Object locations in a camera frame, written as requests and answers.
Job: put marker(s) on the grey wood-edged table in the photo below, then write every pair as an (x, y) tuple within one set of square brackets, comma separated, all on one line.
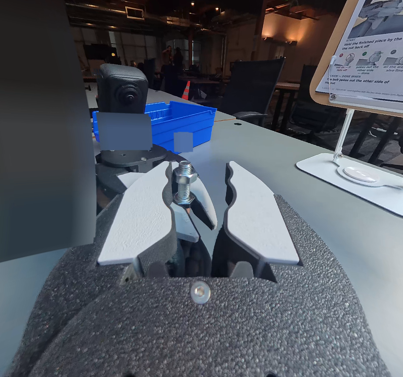
[(288, 85)]

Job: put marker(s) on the orange traffic cone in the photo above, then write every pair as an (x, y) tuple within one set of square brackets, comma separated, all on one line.
[(186, 92)]

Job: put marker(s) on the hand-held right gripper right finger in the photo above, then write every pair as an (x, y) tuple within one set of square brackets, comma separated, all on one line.
[(261, 226)]

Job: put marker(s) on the instruction sheet on stand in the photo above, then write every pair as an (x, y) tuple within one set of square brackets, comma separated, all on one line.
[(362, 109)]

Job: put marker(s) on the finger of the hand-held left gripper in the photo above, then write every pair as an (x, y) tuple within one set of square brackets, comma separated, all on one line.
[(185, 226), (204, 207)]

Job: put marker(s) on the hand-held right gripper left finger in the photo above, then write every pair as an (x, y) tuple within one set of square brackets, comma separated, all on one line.
[(135, 222)]

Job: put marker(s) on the printed instruction sheet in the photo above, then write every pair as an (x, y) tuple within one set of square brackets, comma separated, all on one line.
[(371, 53)]

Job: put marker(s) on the blue plastic bin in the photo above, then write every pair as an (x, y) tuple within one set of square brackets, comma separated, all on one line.
[(189, 122)]

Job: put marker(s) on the black office chair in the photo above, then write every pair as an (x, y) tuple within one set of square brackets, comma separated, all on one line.
[(255, 87), (308, 112)]

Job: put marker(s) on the silver bolt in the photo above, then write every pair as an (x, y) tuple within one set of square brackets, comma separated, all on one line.
[(184, 189)]

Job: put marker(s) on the ceiling air vent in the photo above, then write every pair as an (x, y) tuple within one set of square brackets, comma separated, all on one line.
[(135, 12)]

